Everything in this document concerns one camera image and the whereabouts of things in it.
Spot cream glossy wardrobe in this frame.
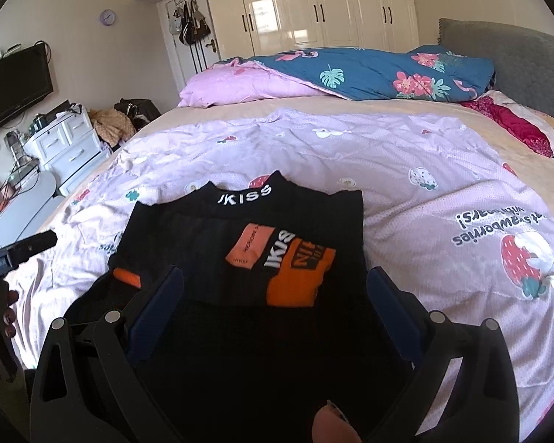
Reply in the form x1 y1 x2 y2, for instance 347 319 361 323
131 0 421 56

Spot white drawer cabinet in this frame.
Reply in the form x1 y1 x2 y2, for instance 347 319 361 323
25 111 112 197

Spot beige bed sheet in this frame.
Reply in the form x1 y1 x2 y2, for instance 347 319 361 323
41 95 554 222

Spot red and cream pillow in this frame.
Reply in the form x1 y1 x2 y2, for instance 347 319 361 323
462 90 554 158

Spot black long-sleeved sweater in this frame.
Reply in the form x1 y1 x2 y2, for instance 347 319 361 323
65 171 416 443

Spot brown cloth pile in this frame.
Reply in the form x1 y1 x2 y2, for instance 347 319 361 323
89 110 137 149

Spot hanging handbags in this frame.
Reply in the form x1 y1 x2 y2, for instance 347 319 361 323
170 0 212 48

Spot small black handled bag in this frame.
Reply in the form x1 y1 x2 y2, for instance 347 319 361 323
46 100 82 119

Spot person's right hand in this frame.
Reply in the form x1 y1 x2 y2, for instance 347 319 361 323
314 403 363 443

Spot person's left hand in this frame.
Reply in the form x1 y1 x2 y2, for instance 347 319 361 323
0 288 20 340

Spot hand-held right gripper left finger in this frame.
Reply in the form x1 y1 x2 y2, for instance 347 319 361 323
30 265 185 443

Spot blue floral quilt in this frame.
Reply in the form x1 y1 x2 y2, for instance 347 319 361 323
249 45 496 101

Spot lavender strawberry printed blanket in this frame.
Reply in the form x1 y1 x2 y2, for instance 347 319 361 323
4 108 554 441

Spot pale grey oval table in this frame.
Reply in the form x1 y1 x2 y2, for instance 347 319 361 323
0 171 58 252

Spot pink pillow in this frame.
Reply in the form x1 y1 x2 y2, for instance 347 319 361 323
178 58 328 108

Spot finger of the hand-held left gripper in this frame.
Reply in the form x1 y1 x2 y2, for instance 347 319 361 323
7 230 58 261

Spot white door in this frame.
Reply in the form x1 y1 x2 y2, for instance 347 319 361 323
157 0 220 97

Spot black television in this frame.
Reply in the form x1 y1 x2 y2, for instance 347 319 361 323
0 46 54 137

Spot grey upholstered headboard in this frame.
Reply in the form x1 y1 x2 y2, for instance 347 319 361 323
438 17 554 130

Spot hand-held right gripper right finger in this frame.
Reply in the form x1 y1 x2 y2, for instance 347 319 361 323
365 267 520 443

